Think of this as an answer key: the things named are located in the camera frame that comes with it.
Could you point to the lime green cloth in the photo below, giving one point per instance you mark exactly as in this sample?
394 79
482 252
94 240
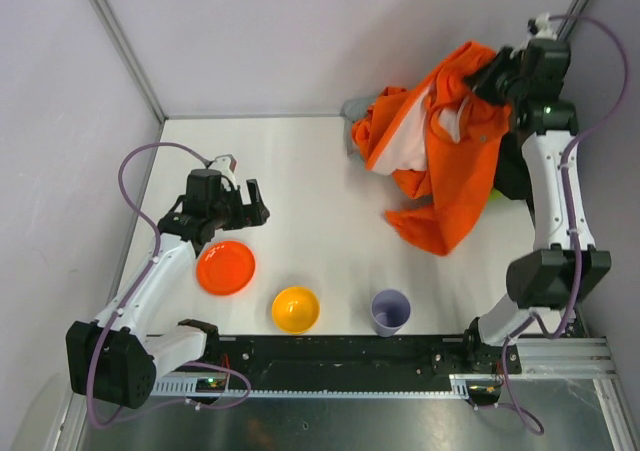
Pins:
496 196

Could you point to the aluminium frame rail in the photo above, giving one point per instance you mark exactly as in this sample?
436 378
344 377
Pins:
566 358

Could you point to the orange jacket with white lining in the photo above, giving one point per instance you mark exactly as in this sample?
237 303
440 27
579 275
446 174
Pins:
437 140

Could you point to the grey cloth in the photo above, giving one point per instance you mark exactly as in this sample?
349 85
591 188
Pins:
352 111

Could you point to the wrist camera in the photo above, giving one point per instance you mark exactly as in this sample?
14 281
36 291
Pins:
225 164
540 28

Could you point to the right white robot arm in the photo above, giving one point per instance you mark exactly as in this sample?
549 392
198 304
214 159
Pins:
544 286

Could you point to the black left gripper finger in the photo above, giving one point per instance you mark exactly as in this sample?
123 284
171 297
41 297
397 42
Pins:
257 213
237 217

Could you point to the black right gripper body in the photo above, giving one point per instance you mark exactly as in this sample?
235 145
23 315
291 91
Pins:
489 76

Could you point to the black cloth garment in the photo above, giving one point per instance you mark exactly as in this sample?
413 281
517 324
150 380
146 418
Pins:
511 177

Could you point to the yellow plastic bowl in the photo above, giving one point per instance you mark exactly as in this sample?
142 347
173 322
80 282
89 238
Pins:
295 310

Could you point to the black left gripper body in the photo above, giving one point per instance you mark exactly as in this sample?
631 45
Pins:
245 211

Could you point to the lavender plastic cup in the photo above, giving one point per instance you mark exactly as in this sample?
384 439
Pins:
390 310

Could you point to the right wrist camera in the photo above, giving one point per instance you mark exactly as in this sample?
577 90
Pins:
540 28

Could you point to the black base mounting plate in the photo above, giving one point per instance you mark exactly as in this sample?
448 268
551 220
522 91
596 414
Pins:
358 364

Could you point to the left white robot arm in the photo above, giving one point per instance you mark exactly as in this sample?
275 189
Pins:
113 358

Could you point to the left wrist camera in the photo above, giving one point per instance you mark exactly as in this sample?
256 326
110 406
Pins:
225 164

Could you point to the orange plastic plate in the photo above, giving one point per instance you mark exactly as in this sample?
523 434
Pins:
225 268

